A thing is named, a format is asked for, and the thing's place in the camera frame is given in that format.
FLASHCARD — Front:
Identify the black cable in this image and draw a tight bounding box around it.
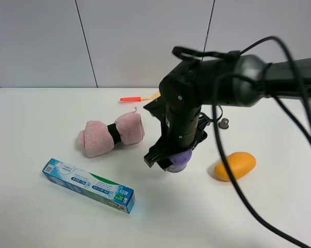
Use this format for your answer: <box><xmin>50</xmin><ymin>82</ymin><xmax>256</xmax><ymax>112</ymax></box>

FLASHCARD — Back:
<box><xmin>211</xmin><ymin>36</ymin><xmax>311</xmax><ymax>248</ymax></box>

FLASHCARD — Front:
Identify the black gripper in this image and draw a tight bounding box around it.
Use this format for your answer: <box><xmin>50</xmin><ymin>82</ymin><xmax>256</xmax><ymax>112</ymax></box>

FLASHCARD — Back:
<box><xmin>144</xmin><ymin>99</ymin><xmax>202</xmax><ymax>171</ymax></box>

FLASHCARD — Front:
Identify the orange handled yellow spatula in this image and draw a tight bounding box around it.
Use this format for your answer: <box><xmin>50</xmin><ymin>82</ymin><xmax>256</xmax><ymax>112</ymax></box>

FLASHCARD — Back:
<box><xmin>119</xmin><ymin>91</ymin><xmax>161</xmax><ymax>103</ymax></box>

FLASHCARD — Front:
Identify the blue toothpaste box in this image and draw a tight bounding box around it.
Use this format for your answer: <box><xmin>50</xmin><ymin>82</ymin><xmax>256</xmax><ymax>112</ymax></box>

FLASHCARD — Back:
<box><xmin>42</xmin><ymin>159</ymin><xmax>135</xmax><ymax>214</ymax></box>

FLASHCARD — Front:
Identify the small grey cap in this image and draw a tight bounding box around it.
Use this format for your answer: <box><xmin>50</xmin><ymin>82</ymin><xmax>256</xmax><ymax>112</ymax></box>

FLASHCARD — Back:
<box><xmin>218</xmin><ymin>118</ymin><xmax>229</xmax><ymax>130</ymax></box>

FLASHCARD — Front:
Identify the pink rolled towel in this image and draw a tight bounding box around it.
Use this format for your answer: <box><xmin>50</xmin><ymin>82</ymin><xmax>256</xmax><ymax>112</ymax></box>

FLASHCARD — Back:
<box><xmin>77</xmin><ymin>111</ymin><xmax>145</xmax><ymax>158</ymax></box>

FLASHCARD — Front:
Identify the purple round container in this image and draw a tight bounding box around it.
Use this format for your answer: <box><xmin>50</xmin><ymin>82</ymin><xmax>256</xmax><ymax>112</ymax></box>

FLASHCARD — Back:
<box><xmin>166</xmin><ymin>149</ymin><xmax>192</xmax><ymax>173</ymax></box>

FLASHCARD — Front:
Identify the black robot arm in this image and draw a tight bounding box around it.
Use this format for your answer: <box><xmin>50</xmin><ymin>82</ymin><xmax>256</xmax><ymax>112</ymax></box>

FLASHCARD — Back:
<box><xmin>144</xmin><ymin>46</ymin><xmax>300</xmax><ymax>169</ymax></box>

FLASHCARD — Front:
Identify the yellow mango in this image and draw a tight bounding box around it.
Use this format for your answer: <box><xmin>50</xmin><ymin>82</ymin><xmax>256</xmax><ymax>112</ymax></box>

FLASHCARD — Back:
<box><xmin>214</xmin><ymin>152</ymin><xmax>256</xmax><ymax>181</ymax></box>

